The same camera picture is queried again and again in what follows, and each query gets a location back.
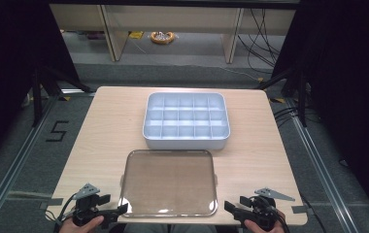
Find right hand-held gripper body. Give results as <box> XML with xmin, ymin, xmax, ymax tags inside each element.
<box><xmin>248</xmin><ymin>186</ymin><xmax>296</xmax><ymax>232</ymax></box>

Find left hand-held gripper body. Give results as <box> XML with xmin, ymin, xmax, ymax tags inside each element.
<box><xmin>71</xmin><ymin>183</ymin><xmax>110</xmax><ymax>228</ymax></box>

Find transparent plastic lid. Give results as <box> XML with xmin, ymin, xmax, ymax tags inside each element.
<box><xmin>117</xmin><ymin>149</ymin><xmax>219</xmax><ymax>218</ymax></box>

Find person's left hand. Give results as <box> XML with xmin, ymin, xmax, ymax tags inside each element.
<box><xmin>58</xmin><ymin>215</ymin><xmax>105</xmax><ymax>233</ymax></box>

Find person's right hand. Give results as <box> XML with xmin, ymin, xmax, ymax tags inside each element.
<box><xmin>243</xmin><ymin>209</ymin><xmax>286</xmax><ymax>233</ymax></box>

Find grey tape strip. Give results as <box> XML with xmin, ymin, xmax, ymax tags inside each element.
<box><xmin>290</xmin><ymin>204</ymin><xmax>314</xmax><ymax>215</ymax></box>
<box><xmin>39</xmin><ymin>197</ymin><xmax>64</xmax><ymax>211</ymax></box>

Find white compartment storage box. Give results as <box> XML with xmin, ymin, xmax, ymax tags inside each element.
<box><xmin>142</xmin><ymin>91</ymin><xmax>231</xmax><ymax>150</ymax></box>

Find black tripod stand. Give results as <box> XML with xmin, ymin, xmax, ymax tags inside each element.
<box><xmin>31</xmin><ymin>65</ymin><xmax>93</xmax><ymax>128</ymax></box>
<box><xmin>255</xmin><ymin>66</ymin><xmax>311</xmax><ymax>128</ymax></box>

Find black curtain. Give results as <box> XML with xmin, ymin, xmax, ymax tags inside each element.
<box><xmin>270</xmin><ymin>0</ymin><xmax>369</xmax><ymax>229</ymax></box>
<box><xmin>0</xmin><ymin>0</ymin><xmax>82</xmax><ymax>172</ymax></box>

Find left hand-held gripper cable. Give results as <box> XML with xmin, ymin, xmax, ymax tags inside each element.
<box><xmin>45</xmin><ymin>193</ymin><xmax>78</xmax><ymax>229</ymax></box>

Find hand-held gripper cable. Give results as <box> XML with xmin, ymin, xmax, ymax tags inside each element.
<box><xmin>45</xmin><ymin>193</ymin><xmax>78</xmax><ymax>229</ymax></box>
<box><xmin>271</xmin><ymin>204</ymin><xmax>291</xmax><ymax>233</ymax></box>

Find right hand-held gripper cable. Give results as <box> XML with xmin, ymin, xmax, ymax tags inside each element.
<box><xmin>271</xmin><ymin>204</ymin><xmax>291</xmax><ymax>233</ymax></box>

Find aluminium floor rail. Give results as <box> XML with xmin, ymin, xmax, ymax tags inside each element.
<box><xmin>285</xmin><ymin>96</ymin><xmax>356</xmax><ymax>233</ymax></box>
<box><xmin>0</xmin><ymin>92</ymin><xmax>62</xmax><ymax>233</ymax></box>

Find black cable bundle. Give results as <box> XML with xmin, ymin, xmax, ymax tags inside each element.
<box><xmin>271</xmin><ymin>104</ymin><xmax>304</xmax><ymax>128</ymax></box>

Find white floor cable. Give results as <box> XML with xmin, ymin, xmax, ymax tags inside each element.
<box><xmin>220</xmin><ymin>65</ymin><xmax>265</xmax><ymax>83</ymax></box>

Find black floor cables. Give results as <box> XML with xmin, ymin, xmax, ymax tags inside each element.
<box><xmin>237</xmin><ymin>8</ymin><xmax>286</xmax><ymax>76</ymax></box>

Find orange cable coil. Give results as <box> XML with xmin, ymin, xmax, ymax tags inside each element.
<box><xmin>150</xmin><ymin>30</ymin><xmax>177</xmax><ymax>46</ymax></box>

